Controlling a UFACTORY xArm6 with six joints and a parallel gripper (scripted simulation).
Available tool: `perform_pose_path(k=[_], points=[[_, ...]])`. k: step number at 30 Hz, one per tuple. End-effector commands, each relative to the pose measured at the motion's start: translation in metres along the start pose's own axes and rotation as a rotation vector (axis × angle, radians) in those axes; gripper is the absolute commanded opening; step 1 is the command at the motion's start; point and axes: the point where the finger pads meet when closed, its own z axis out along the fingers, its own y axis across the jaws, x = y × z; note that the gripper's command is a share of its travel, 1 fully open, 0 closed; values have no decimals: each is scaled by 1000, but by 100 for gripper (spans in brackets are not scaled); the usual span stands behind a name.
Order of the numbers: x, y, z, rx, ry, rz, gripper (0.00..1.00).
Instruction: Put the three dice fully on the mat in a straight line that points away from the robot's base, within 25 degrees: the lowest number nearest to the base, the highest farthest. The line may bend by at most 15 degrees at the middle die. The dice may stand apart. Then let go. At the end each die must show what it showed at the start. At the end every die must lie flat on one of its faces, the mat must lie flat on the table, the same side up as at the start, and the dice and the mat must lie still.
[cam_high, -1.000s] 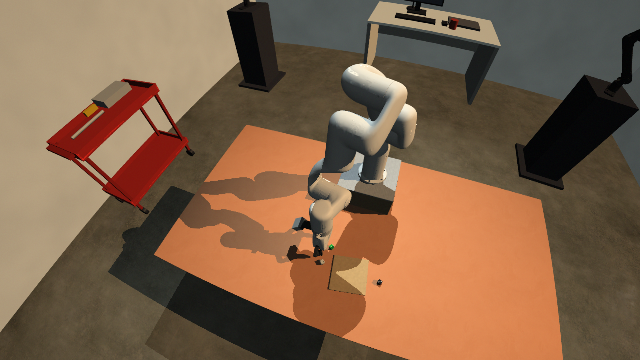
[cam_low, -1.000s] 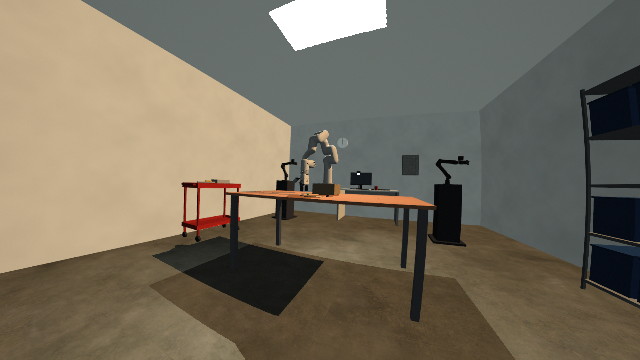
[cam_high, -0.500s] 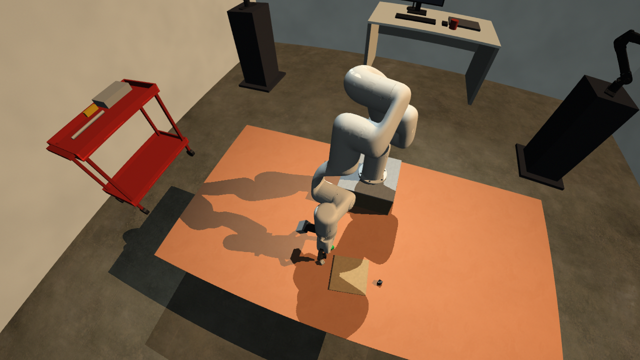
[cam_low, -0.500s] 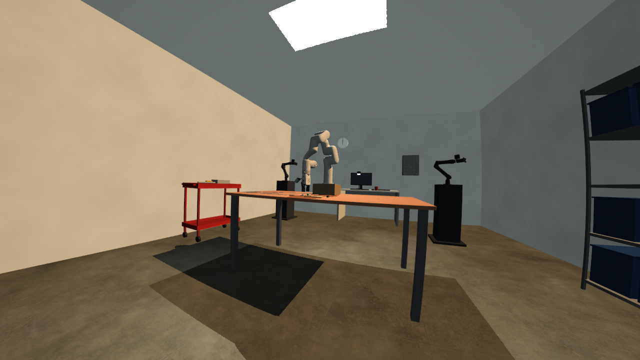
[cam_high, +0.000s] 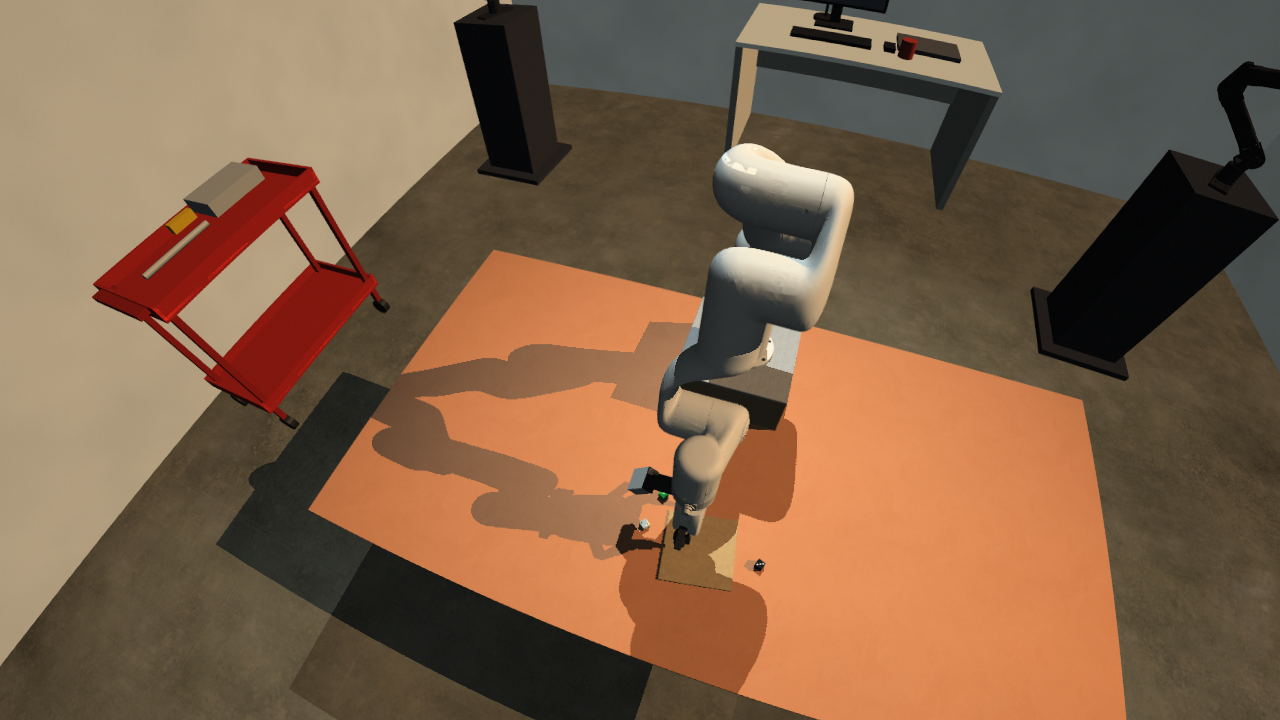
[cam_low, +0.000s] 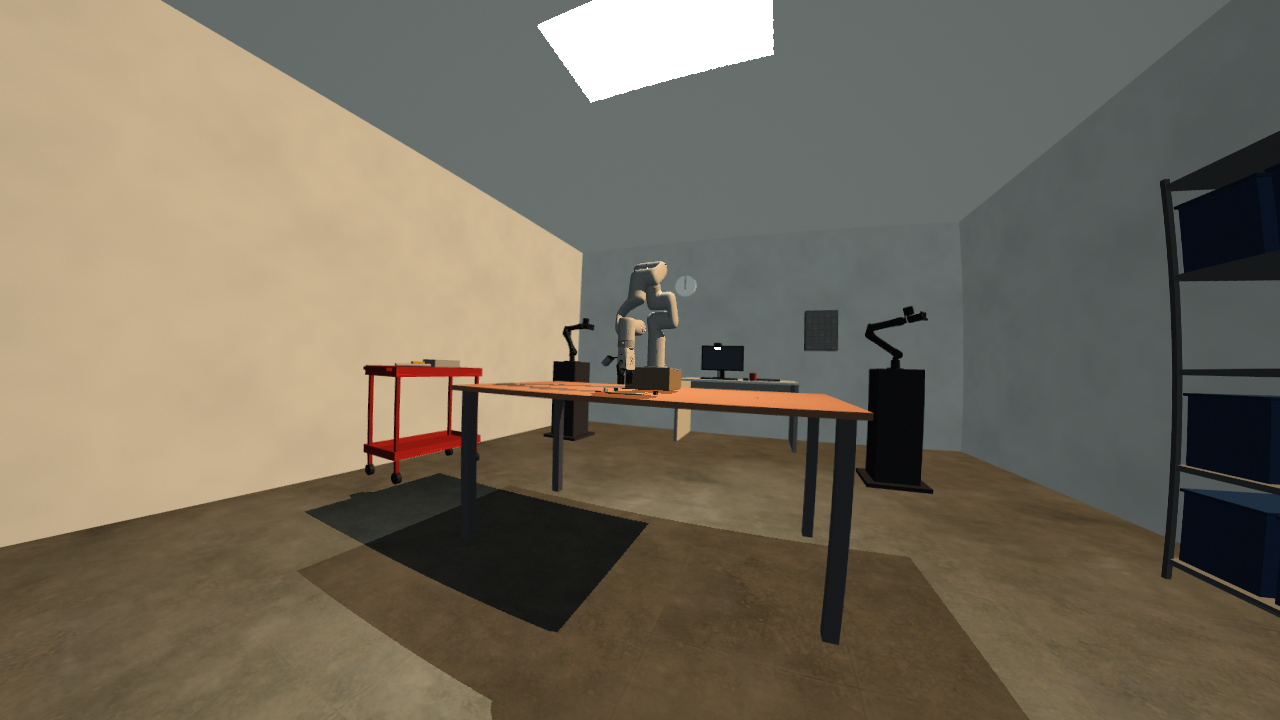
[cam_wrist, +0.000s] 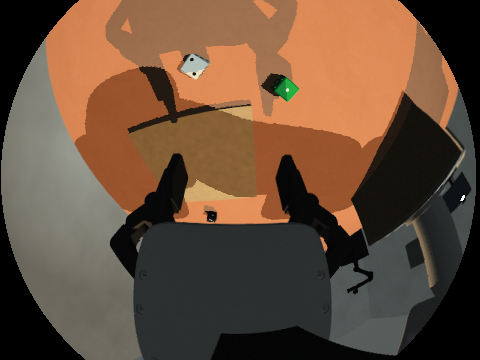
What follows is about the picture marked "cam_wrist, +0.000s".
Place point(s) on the green die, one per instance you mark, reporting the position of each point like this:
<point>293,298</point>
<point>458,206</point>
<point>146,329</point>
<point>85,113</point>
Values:
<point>284,87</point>

